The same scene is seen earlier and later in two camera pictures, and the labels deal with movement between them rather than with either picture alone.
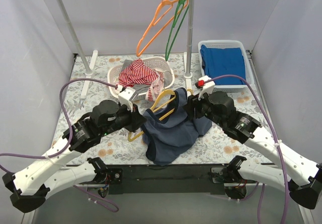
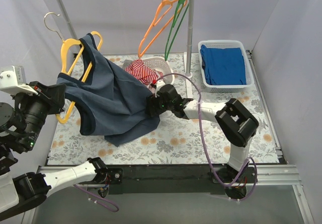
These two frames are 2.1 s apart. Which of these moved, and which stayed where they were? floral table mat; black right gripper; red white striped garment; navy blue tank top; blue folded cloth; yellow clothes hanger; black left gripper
Moved: black right gripper; black left gripper; yellow clothes hanger; navy blue tank top
Stayed: blue folded cloth; floral table mat; red white striped garment
